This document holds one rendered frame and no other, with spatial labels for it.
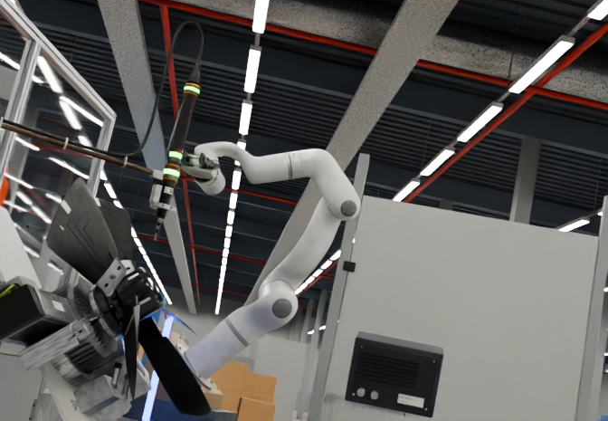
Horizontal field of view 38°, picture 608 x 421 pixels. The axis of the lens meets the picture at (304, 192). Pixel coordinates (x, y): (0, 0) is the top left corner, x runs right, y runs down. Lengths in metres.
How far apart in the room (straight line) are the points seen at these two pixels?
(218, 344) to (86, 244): 0.91
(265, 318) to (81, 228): 0.94
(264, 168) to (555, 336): 1.82
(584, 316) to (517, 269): 0.36
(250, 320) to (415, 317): 1.34
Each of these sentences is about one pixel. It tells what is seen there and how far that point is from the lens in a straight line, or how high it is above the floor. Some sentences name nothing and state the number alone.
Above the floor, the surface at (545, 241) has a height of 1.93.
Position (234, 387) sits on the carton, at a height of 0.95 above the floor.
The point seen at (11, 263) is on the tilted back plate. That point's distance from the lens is 2.41.
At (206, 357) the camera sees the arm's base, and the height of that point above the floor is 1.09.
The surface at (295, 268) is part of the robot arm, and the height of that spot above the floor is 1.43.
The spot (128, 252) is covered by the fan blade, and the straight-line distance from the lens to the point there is 2.46.
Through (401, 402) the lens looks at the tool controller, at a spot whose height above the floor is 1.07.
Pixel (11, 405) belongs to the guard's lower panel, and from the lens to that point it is 3.67.
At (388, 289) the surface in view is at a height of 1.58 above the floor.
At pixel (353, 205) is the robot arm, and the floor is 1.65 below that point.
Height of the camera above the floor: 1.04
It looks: 12 degrees up
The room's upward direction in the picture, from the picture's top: 12 degrees clockwise
